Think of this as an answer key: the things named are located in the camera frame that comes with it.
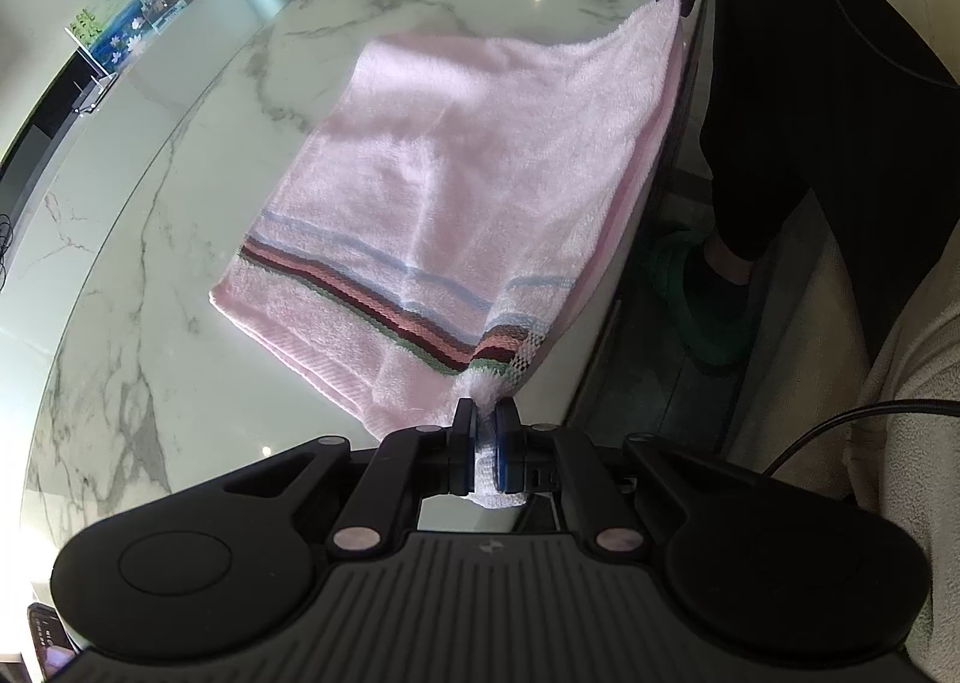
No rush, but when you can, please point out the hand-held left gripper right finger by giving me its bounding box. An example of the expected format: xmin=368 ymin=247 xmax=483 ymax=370
xmin=495 ymin=399 xmax=751 ymax=555

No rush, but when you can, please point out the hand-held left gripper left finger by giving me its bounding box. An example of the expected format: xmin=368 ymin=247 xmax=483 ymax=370
xmin=225 ymin=399 xmax=477 ymax=555

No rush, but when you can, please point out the pink striped towel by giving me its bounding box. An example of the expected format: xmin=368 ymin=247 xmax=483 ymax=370
xmin=208 ymin=0 xmax=687 ymax=511

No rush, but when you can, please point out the person's leg in black trousers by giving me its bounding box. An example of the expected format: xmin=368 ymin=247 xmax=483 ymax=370
xmin=701 ymin=0 xmax=960 ymax=361

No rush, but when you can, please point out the green slipper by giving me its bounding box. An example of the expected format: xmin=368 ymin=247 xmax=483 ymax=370
xmin=649 ymin=229 xmax=751 ymax=376

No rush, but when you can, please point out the person's beige fleece garment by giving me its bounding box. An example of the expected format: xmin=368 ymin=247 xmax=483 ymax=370
xmin=844 ymin=263 xmax=960 ymax=683

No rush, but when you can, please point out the black smartphone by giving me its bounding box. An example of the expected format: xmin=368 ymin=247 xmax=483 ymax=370
xmin=26 ymin=600 xmax=80 ymax=683

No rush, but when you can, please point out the flat white device with antenna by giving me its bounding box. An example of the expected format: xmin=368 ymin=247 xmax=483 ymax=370
xmin=71 ymin=71 xmax=117 ymax=114

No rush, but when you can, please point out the lotus pond painting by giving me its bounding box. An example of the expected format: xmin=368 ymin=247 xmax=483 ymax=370
xmin=64 ymin=0 xmax=145 ymax=67

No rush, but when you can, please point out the thick black cable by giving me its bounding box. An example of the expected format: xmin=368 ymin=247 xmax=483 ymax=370
xmin=765 ymin=399 xmax=960 ymax=478

